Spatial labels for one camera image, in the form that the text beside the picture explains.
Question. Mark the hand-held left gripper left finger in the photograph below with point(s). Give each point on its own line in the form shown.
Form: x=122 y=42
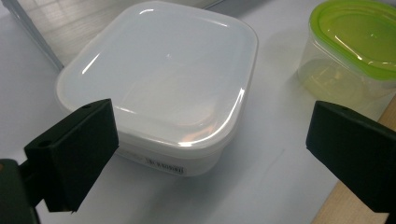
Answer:
x=74 y=152

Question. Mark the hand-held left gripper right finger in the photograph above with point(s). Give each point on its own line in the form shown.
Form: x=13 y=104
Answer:
x=355 y=152

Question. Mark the clear plastic food container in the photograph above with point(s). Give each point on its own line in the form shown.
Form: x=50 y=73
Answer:
x=327 y=82

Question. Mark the green container lid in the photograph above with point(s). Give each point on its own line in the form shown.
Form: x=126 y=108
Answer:
x=358 y=34

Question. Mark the translucent white container lid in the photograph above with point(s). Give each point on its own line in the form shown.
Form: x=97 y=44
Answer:
x=162 y=71

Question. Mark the white plastic food container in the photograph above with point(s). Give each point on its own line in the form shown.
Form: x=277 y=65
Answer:
x=207 y=158

